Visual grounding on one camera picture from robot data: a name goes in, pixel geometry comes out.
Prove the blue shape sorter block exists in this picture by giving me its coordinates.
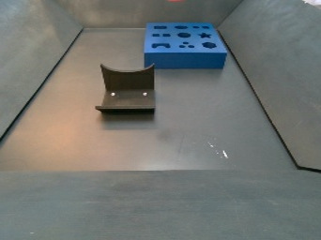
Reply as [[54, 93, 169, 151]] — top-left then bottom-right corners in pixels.
[[144, 22, 227, 68]]

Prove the black curved holder bracket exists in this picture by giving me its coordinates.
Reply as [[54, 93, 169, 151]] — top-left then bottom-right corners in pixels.
[[94, 65, 154, 113]]

